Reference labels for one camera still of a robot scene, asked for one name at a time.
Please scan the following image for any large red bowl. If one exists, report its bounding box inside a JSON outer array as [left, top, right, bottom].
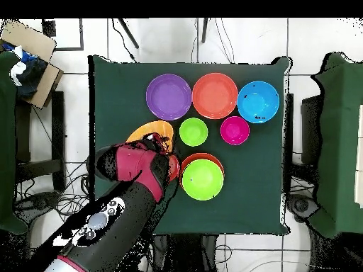
[[191, 72, 239, 120], [179, 152, 225, 188]]

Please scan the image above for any large orange bowl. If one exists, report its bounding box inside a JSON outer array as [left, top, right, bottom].
[[125, 120, 174, 154]]

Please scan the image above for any large green bowl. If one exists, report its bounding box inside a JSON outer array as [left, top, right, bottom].
[[181, 159, 225, 202]]

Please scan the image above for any small red bowl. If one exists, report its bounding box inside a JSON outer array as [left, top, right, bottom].
[[169, 154, 182, 182]]

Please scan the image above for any small green bowl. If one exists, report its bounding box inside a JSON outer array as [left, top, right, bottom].
[[179, 117, 209, 147]]

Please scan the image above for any purple bowl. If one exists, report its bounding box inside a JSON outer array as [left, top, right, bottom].
[[145, 73, 193, 122]]

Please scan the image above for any pink bowl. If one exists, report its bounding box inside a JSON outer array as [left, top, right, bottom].
[[220, 115, 251, 146]]

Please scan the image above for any dark green table cloth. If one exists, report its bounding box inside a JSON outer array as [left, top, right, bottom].
[[87, 54, 292, 237]]

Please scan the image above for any blue bowl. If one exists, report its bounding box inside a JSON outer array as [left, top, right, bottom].
[[236, 80, 281, 125]]

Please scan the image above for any black tripod leg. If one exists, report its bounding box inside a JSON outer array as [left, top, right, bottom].
[[117, 18, 140, 50], [201, 18, 209, 44]]

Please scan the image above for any black box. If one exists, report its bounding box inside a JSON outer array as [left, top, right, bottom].
[[300, 94, 324, 165]]

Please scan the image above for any green cloth covered table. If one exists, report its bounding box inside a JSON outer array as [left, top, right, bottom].
[[310, 52, 363, 239], [0, 52, 29, 234]]

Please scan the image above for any blue cloth bag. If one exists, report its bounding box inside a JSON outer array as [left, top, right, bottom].
[[1, 42, 48, 98]]

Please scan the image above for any white board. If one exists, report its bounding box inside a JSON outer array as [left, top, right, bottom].
[[354, 104, 363, 209]]

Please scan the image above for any brown cardboard box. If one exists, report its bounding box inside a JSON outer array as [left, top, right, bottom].
[[0, 21, 64, 110]]

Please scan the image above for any tangle of floor cables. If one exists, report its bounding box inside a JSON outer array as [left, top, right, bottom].
[[15, 158, 92, 222]]

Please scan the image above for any black stool frame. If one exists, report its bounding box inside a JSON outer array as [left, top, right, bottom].
[[15, 91, 66, 191]]

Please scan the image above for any black cable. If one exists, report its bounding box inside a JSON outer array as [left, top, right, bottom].
[[111, 18, 138, 62]]

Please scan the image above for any black floor frame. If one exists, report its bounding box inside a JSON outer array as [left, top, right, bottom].
[[41, 18, 85, 52]]

